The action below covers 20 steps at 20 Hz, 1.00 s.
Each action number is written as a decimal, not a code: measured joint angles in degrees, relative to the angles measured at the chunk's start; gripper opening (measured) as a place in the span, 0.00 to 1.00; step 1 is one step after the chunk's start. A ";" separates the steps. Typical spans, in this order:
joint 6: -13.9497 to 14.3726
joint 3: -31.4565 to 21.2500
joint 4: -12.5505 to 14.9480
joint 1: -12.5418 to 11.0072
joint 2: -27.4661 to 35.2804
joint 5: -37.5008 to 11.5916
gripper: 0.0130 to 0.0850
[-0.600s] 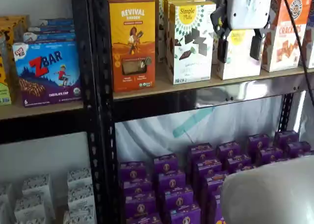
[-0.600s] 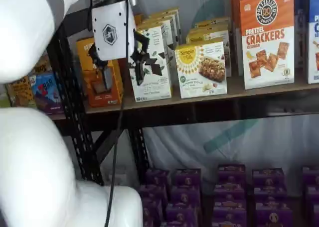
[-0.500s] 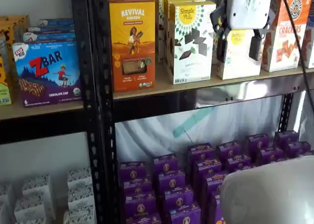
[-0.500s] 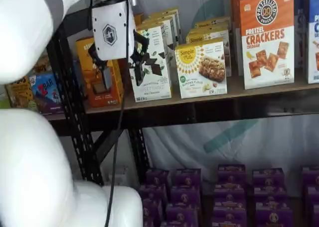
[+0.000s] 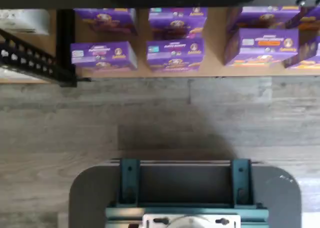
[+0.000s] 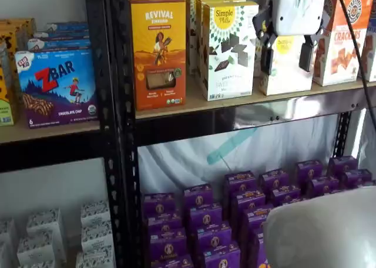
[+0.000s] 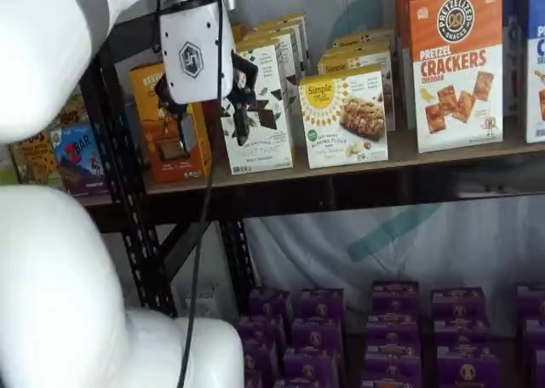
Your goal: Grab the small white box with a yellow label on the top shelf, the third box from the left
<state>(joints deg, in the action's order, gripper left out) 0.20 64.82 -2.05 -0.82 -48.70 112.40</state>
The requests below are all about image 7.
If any Simple Mills Sweet Thins box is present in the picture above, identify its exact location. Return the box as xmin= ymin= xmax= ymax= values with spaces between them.
xmin=240 ymin=28 xmax=302 ymax=91
xmin=220 ymin=38 xmax=295 ymax=175
xmin=250 ymin=12 xmax=311 ymax=79

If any blue pretzel crackers box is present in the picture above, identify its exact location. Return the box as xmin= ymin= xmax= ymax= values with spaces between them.
xmin=525 ymin=0 xmax=545 ymax=145

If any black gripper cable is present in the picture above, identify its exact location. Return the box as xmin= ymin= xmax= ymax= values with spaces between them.
xmin=175 ymin=0 xmax=227 ymax=388

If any white patterned box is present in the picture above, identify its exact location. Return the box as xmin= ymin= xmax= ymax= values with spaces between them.
xmin=185 ymin=283 xmax=223 ymax=317

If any chocolate chip cookie box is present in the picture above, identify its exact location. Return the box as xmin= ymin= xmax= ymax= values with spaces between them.
xmin=8 ymin=129 xmax=65 ymax=191
xmin=54 ymin=93 xmax=91 ymax=128

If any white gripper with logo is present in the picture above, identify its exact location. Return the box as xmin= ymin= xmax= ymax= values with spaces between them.
xmin=153 ymin=0 xmax=261 ymax=159

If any wooden shelf board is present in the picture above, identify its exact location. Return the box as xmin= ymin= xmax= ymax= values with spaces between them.
xmin=142 ymin=126 xmax=545 ymax=196

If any blue Zbar chocolate chip box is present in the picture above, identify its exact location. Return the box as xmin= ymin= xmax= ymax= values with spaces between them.
xmin=49 ymin=125 xmax=112 ymax=197

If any black metal shelf rack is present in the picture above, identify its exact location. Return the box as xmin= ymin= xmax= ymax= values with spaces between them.
xmin=78 ymin=55 xmax=169 ymax=317
xmin=101 ymin=4 xmax=545 ymax=321

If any Simple Mills almond bar box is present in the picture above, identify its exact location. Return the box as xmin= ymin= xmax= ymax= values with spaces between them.
xmin=317 ymin=49 xmax=396 ymax=133
xmin=321 ymin=40 xmax=395 ymax=61
xmin=297 ymin=63 xmax=389 ymax=170
xmin=331 ymin=27 xmax=397 ymax=49

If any orange Revival cracker box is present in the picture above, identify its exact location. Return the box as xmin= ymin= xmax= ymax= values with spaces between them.
xmin=129 ymin=62 xmax=213 ymax=184

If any orange pretzel crackers box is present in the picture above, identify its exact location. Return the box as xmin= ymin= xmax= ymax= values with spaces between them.
xmin=408 ymin=0 xmax=505 ymax=154

